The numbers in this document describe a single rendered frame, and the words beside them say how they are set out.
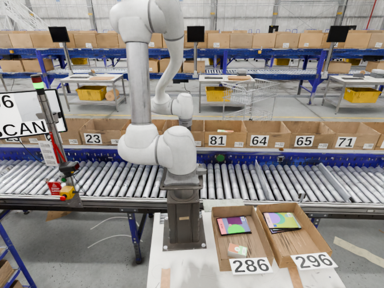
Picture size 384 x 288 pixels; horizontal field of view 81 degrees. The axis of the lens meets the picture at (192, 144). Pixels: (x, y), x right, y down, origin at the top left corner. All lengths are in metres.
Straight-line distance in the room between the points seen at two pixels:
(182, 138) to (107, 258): 1.68
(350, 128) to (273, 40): 4.28
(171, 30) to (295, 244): 1.35
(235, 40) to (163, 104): 5.18
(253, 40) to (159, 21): 5.54
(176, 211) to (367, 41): 7.01
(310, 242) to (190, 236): 0.72
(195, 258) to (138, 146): 0.72
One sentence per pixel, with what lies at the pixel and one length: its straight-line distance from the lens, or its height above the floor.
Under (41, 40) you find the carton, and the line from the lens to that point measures 7.70.
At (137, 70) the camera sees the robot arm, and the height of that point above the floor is 1.73.
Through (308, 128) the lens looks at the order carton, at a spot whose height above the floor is 0.97.
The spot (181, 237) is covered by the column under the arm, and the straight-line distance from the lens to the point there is 1.43.
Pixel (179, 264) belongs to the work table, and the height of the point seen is 0.75.
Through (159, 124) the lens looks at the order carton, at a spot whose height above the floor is 0.99.
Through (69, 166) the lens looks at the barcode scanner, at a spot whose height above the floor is 1.09.
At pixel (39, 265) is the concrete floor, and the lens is 2.68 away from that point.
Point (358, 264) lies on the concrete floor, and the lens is 2.74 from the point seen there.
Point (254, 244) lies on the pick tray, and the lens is 1.51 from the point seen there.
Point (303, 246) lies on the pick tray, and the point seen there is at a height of 0.76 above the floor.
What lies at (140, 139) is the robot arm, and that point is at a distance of 1.10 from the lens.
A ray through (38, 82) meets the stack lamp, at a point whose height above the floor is 1.63.
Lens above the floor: 1.91
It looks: 28 degrees down
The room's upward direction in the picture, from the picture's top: straight up
